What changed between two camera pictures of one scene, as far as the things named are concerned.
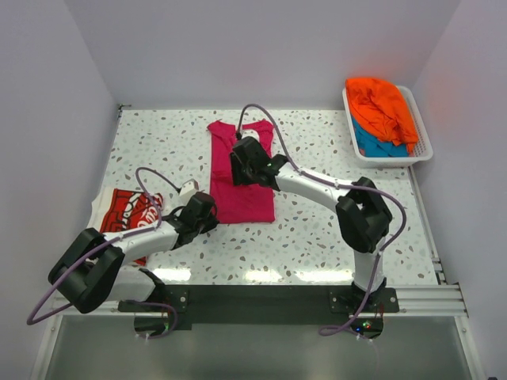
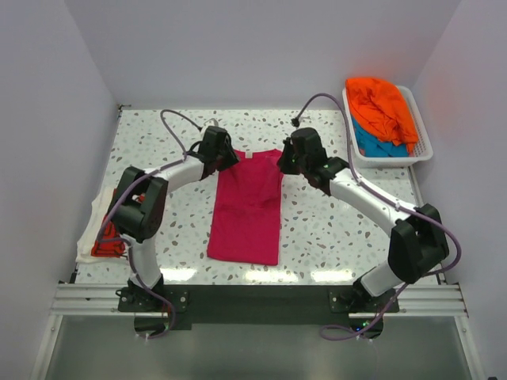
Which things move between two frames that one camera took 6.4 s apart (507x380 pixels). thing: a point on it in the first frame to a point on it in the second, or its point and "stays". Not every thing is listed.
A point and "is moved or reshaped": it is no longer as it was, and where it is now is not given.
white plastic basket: [422, 151] stays
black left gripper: [211, 224] to [232, 158]
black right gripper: [239, 177] to [283, 164]
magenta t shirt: [250, 203] is moved or reshaped
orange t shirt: [382, 108] stays
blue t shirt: [374, 147] stays
